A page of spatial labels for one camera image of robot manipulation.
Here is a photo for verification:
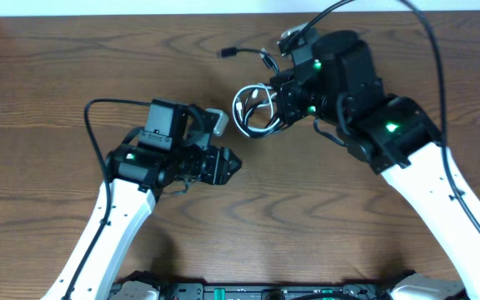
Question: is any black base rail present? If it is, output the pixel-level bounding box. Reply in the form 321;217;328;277
110;270;470;300

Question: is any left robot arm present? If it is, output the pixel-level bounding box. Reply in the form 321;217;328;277
44;99;242;300

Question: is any white usb cable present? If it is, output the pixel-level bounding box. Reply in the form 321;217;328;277
232;83;285;138

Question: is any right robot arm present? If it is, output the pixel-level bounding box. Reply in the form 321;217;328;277
270;27;480;299

